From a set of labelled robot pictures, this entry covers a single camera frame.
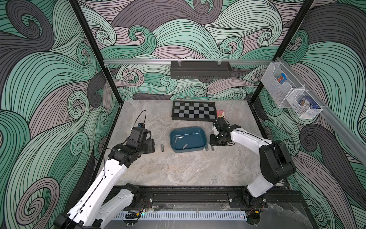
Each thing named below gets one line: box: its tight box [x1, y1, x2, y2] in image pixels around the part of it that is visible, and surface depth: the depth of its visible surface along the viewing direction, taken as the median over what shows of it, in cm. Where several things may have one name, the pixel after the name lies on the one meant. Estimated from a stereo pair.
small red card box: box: [216, 109, 225, 118], surface depth 112 cm
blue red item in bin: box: [277, 72, 288, 85], surface depth 85 cm
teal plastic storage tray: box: [169, 125, 208, 154], surface depth 98 cm
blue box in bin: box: [298, 94, 319, 109], surface depth 67 cm
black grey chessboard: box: [171, 100, 217, 122], surface depth 112 cm
